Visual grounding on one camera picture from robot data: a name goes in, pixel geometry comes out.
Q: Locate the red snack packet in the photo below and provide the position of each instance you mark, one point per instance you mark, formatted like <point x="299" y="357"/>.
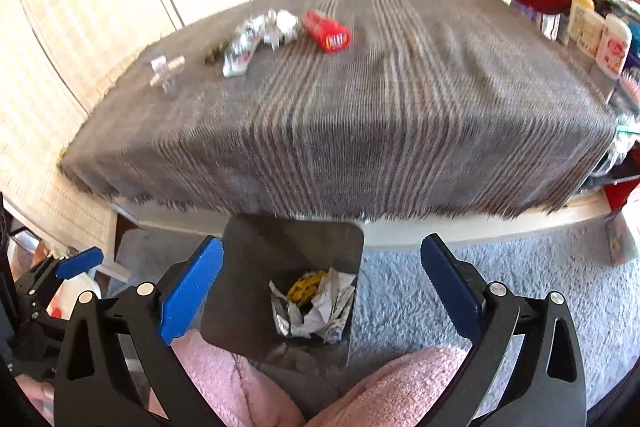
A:
<point x="327" y="32"/>

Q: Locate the white bottle yellow cap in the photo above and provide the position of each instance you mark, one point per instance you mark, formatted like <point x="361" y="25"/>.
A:
<point x="581" y="24"/>

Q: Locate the clear plastic piece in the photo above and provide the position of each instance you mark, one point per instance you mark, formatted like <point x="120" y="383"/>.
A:
<point x="167" y="72"/>

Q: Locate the white paper wrapper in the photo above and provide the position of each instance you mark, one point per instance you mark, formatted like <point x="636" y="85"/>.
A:
<point x="320" y="314"/>

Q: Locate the silver foil wrapper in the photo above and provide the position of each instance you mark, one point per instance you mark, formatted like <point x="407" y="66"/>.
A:
<point x="260" y="39"/>

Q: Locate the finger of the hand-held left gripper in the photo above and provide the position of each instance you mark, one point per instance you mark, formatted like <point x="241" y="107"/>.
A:
<point x="80" y="263"/>

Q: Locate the pink hairbrush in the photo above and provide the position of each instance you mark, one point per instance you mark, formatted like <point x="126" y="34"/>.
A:
<point x="631" y="84"/>

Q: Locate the person's pink fleece pants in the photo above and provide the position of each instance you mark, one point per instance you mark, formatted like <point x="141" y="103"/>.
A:
<point x="390" y="392"/>

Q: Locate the white low table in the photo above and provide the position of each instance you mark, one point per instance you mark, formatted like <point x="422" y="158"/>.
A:
<point x="450" y="227"/>

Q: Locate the grey plaid tablecloth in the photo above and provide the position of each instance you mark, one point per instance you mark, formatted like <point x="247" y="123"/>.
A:
<point x="350" y="117"/>

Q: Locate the person's left hand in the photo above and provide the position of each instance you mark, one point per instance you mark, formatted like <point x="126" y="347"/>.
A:
<point x="37" y="394"/>

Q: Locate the red box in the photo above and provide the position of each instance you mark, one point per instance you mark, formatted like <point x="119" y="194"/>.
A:
<point x="622" y="196"/>

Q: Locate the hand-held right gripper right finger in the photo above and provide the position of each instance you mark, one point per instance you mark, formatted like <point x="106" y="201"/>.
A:
<point x="450" y="284"/>

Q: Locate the bamboo folding screen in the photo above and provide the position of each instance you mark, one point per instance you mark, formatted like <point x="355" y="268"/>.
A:
<point x="100" y="57"/>

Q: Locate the grey carpet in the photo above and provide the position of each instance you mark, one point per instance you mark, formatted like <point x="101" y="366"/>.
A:
<point x="500" y="297"/>

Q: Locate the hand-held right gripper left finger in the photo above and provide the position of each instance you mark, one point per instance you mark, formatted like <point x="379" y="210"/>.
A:
<point x="192" y="279"/>

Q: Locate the white bottle pink label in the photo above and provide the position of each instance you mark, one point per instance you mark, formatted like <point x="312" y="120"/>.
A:
<point x="614" y="47"/>

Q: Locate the black trash bin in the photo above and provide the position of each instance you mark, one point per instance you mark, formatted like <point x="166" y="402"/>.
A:
<point x="280" y="282"/>

